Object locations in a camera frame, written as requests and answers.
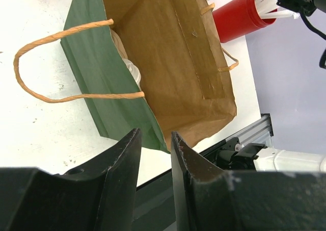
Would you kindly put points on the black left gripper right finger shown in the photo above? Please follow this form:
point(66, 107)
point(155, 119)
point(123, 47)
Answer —
point(233, 195)

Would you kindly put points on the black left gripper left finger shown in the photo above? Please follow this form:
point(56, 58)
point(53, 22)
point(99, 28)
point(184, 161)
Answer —
point(96, 195)

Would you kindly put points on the translucent plastic lid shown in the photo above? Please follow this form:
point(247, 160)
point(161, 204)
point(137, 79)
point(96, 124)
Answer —
point(133, 70)

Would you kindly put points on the green paper bag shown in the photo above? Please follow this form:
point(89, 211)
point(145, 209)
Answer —
point(185, 80)

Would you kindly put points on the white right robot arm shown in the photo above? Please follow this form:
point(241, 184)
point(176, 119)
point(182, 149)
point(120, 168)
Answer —
point(260, 157)

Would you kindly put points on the red cup with straws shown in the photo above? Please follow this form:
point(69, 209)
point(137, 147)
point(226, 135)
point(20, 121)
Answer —
point(240, 17)

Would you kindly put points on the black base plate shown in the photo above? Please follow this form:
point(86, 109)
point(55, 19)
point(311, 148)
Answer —
point(154, 205)

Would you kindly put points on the aluminium rail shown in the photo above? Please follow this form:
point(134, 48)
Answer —
point(260, 131)

